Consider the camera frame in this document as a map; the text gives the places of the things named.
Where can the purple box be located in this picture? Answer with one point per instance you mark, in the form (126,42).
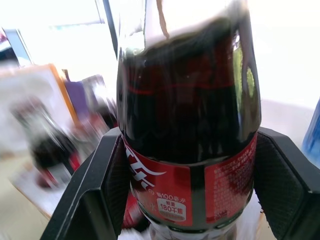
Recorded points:
(80,97)

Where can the white crate with orange rim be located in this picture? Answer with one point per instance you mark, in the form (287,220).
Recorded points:
(35,120)

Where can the black vertical pole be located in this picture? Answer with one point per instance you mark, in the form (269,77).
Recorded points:
(111,27)

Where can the blue object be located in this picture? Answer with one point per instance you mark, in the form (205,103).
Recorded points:
(312,135)

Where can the cola bottle with red label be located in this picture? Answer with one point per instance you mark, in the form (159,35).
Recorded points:
(50,150)
(190,112)

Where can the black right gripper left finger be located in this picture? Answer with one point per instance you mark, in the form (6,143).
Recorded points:
(85,195)

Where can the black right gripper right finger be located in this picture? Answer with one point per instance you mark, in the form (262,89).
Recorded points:
(282,182)

